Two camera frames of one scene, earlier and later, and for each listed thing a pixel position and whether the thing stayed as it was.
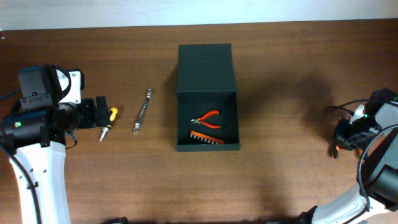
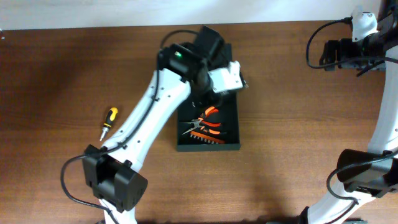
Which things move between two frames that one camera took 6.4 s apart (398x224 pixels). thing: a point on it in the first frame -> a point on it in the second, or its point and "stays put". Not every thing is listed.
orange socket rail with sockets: (206, 138) stays put
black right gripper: (342, 134) -> (327, 54)
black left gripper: (101, 111) -> (204, 94)
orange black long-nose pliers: (336, 152) -> (196, 123)
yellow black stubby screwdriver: (112, 113) stays put
